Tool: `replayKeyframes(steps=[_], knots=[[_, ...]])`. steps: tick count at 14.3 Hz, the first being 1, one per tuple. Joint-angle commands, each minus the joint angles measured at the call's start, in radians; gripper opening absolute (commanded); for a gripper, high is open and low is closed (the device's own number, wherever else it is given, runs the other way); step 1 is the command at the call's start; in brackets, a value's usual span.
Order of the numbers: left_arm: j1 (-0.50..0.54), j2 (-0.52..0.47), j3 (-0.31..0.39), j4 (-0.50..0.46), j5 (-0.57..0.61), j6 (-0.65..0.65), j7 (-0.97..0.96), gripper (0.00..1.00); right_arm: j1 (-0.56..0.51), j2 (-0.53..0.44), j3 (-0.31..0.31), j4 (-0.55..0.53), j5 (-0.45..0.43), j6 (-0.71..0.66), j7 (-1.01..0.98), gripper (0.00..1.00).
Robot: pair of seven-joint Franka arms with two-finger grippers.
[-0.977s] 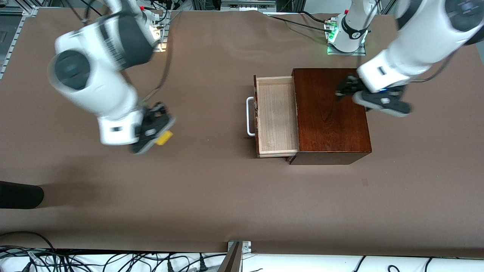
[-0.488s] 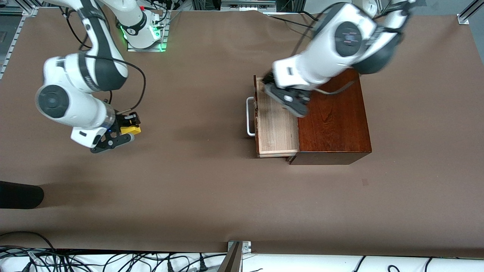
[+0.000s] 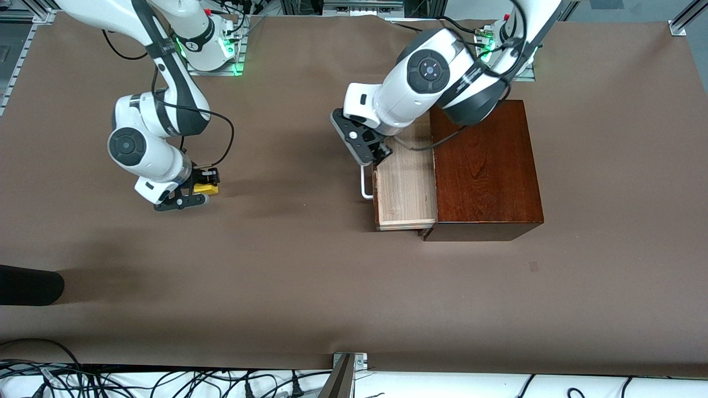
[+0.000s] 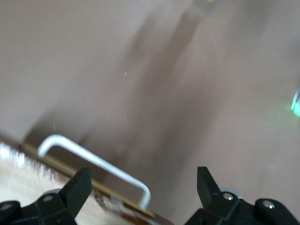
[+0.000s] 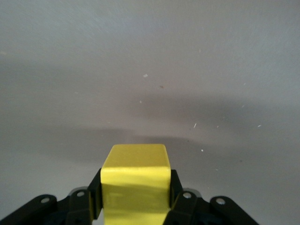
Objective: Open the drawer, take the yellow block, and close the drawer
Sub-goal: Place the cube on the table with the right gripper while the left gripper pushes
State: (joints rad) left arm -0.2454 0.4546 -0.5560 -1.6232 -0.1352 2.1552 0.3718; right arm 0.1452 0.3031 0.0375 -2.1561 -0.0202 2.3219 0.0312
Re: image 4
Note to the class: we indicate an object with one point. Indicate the metal base plate, green light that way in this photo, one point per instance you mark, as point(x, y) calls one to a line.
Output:
point(296, 105)

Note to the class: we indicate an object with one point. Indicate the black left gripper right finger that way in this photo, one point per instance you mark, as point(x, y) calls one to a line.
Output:
point(207, 187)

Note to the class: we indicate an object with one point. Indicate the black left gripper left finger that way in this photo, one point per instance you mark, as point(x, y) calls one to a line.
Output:
point(75, 189)

